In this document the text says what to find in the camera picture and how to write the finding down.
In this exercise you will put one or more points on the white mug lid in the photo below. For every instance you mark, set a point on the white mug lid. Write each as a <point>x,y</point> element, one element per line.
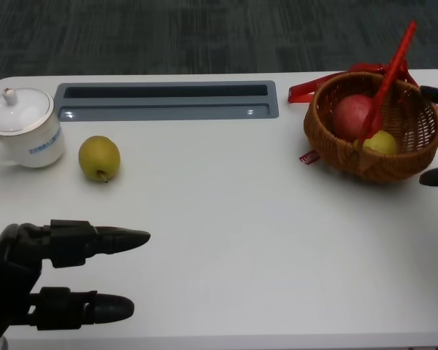
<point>20,113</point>

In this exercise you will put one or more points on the small green pear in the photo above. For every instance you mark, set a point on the small green pear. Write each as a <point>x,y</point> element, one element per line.
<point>381,144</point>

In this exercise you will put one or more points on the white ceramic mug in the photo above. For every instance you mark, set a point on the white ceramic mug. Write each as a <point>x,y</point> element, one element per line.
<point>40,149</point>

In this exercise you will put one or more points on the grey table slot tray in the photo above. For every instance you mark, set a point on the grey table slot tray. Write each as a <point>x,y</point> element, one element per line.
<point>168,109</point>

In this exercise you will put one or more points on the red apple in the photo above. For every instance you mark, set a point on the red apple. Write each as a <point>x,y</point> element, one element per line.
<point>350,116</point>

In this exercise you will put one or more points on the large green pear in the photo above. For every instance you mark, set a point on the large green pear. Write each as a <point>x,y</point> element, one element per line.
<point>98,156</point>

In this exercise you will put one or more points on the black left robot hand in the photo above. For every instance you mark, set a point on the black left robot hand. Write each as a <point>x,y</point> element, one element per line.
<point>11,262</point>

